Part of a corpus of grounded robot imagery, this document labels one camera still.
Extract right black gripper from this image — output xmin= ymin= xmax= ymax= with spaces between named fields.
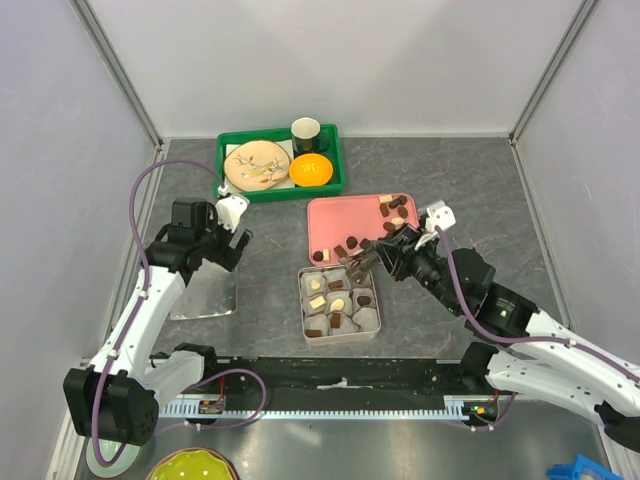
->
xmin=371 ymin=224 xmax=463 ymax=314

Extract white almond chocolate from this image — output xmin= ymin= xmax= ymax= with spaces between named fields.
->
xmin=330 ymin=298 xmax=346 ymax=311

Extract pink plastic tray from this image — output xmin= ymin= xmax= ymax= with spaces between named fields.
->
xmin=307 ymin=193 xmax=419 ymax=266

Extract pink chocolate tin box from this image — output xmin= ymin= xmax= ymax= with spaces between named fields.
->
xmin=298 ymin=266 xmax=381 ymax=346

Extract brown block chocolate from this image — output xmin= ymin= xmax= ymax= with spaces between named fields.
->
xmin=330 ymin=312 xmax=343 ymax=329

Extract white square chocolate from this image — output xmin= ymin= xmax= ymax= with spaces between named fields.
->
xmin=309 ymin=295 xmax=326 ymax=309

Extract metal serving tongs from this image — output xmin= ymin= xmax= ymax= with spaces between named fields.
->
xmin=341 ymin=246 xmax=381 ymax=285

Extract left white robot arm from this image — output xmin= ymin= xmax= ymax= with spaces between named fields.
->
xmin=63 ymin=194 xmax=252 ymax=446

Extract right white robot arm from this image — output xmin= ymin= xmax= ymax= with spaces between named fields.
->
xmin=372 ymin=225 xmax=639 ymax=451

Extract silver tin lid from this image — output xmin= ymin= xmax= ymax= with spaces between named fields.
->
xmin=169 ymin=260 xmax=238 ymax=321

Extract beige floral plate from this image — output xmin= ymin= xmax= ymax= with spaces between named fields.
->
xmin=223 ymin=140 xmax=291 ymax=192

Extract green plastic crate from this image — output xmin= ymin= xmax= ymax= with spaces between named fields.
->
xmin=215 ymin=124 xmax=346 ymax=203

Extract orange bowl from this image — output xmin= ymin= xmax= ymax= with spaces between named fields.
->
xmin=289 ymin=153 xmax=334 ymax=187

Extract dark green mug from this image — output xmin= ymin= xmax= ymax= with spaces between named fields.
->
xmin=290 ymin=117 xmax=331 ymax=156

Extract yellow bowl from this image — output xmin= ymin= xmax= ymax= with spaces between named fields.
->
xmin=146 ymin=448 xmax=239 ymax=480

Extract pale green bowl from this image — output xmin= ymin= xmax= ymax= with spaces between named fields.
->
xmin=85 ymin=439 xmax=141 ymax=478

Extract blue plastic object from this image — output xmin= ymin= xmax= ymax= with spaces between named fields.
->
xmin=546 ymin=455 xmax=622 ymax=480

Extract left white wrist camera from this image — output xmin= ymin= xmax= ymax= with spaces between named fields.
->
xmin=215 ymin=193 xmax=250 ymax=233

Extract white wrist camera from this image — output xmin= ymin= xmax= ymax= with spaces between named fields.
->
xmin=215 ymin=193 xmax=250 ymax=233
xmin=424 ymin=200 xmax=456 ymax=233

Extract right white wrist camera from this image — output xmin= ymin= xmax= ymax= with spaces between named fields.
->
xmin=424 ymin=200 xmax=456 ymax=233

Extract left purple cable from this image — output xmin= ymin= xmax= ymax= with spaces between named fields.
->
xmin=90 ymin=158 xmax=226 ymax=464

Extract purple cable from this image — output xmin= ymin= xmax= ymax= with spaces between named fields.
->
xmin=433 ymin=225 xmax=640 ymax=431
xmin=90 ymin=158 xmax=226 ymax=464

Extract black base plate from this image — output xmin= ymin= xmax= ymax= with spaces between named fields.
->
xmin=186 ymin=357 xmax=495 ymax=410

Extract light blue cable duct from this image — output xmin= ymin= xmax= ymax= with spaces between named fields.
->
xmin=160 ymin=397 xmax=488 ymax=421

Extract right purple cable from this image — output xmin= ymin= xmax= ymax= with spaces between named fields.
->
xmin=433 ymin=225 xmax=640 ymax=431

